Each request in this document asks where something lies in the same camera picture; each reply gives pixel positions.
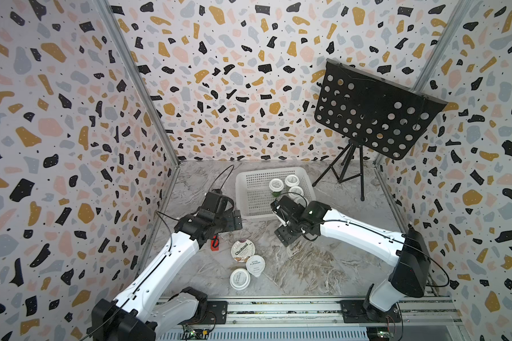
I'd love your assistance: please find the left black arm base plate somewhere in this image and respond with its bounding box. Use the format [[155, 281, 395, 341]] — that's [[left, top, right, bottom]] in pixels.
[[181, 301, 228, 325]]

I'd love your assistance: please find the red tag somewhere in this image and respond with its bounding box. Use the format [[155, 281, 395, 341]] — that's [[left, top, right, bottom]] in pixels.
[[210, 235, 220, 251]]

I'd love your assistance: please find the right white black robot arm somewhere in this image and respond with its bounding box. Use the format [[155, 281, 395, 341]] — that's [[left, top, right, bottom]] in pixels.
[[270, 196, 431, 321]]

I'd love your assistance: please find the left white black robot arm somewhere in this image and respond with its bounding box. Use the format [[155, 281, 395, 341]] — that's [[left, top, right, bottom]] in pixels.
[[87, 189, 243, 340]]

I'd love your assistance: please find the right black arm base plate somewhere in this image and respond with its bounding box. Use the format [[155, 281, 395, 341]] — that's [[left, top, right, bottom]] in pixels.
[[339, 299, 401, 324]]

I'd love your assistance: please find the Chobani yogurt cup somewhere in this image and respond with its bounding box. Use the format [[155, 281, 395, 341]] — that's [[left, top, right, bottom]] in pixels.
[[230, 239, 256, 263]]

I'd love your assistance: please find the aluminium front rail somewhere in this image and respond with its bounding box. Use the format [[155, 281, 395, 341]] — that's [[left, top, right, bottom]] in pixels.
[[153, 296, 466, 341]]

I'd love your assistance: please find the white teardrop lid yogurt cup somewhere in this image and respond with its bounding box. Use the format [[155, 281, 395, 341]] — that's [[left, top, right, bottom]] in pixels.
[[246, 255, 266, 277]]

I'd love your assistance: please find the black perforated music stand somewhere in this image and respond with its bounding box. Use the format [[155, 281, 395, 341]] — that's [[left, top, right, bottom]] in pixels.
[[314, 60, 447, 183]]

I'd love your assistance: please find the white plastic basket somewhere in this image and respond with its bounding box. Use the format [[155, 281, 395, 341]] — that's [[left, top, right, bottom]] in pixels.
[[236, 167, 317, 221]]

